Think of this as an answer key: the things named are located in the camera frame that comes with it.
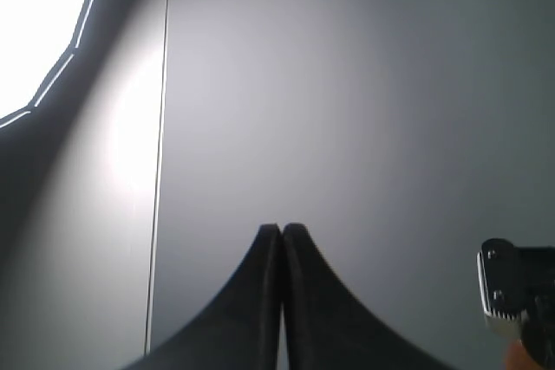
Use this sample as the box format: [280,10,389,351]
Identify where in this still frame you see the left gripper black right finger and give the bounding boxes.
[283,223,447,370]

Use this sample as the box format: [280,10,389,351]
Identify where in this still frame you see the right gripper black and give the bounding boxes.
[477,238,554,369]

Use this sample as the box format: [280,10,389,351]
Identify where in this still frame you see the brown wooden cup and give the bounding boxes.
[505,341,543,370]

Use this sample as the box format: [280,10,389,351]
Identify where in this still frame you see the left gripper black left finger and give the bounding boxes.
[128,224,283,370]

